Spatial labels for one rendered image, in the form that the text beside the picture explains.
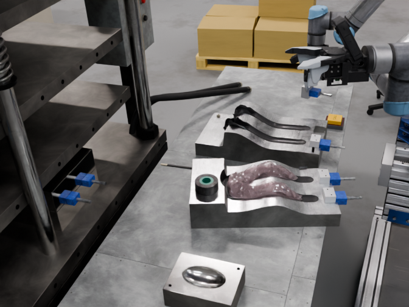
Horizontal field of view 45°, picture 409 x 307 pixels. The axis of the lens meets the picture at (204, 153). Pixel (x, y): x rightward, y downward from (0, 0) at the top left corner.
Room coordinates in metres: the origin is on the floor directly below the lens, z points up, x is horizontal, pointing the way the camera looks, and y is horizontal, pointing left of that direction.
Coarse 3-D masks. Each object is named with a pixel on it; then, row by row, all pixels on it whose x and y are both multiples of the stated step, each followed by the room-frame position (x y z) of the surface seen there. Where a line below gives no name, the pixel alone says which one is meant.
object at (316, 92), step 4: (304, 88) 1.96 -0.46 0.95; (312, 88) 1.96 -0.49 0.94; (316, 88) 1.96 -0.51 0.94; (304, 92) 1.95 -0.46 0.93; (308, 92) 1.94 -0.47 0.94; (312, 92) 1.94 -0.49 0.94; (316, 92) 1.93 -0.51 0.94; (320, 92) 1.94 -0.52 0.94; (304, 96) 1.95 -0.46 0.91; (308, 96) 1.94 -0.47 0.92; (312, 96) 1.93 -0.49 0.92; (316, 96) 1.92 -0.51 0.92
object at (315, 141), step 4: (312, 136) 1.61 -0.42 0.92; (316, 136) 1.61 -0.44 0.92; (320, 136) 1.61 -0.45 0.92; (312, 140) 1.58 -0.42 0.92; (316, 140) 1.58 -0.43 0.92; (320, 140) 1.60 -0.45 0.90; (324, 140) 1.60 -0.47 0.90; (328, 140) 1.60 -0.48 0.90; (312, 144) 1.58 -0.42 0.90; (316, 144) 1.57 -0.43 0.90; (320, 144) 1.57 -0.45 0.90; (324, 144) 1.57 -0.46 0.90; (328, 144) 1.57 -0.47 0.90; (332, 144) 1.58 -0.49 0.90; (324, 148) 1.57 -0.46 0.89; (328, 148) 1.56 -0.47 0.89; (340, 148) 1.56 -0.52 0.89; (344, 148) 1.56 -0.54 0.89
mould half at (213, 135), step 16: (208, 128) 1.81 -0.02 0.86; (240, 128) 1.67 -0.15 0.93; (256, 128) 1.71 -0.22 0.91; (272, 128) 1.74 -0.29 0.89; (208, 144) 1.68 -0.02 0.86; (224, 144) 1.66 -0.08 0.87; (240, 144) 1.63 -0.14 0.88; (256, 144) 1.61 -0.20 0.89; (272, 144) 1.62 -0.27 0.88; (288, 144) 1.61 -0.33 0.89; (304, 144) 1.60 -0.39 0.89; (240, 160) 1.63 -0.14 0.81; (256, 160) 1.61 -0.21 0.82; (288, 160) 1.56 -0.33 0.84; (304, 160) 1.54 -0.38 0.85; (320, 160) 1.60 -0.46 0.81
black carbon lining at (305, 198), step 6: (222, 174) 1.42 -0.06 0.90; (222, 180) 1.42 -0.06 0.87; (294, 180) 1.41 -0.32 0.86; (300, 180) 1.42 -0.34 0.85; (306, 180) 1.42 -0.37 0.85; (312, 180) 1.42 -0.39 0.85; (228, 192) 1.35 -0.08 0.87; (234, 198) 1.31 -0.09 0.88; (306, 198) 1.32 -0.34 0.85; (312, 198) 1.32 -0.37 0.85
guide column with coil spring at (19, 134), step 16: (0, 48) 1.20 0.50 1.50; (0, 96) 1.18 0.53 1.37; (0, 112) 1.18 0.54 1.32; (16, 112) 1.19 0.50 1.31; (16, 128) 1.18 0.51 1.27; (16, 144) 1.18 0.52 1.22; (16, 160) 1.18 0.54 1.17; (32, 160) 1.20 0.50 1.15; (32, 176) 1.18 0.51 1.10; (32, 192) 1.18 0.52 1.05; (32, 208) 1.18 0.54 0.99; (48, 224) 1.19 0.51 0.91; (48, 240) 1.18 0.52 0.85
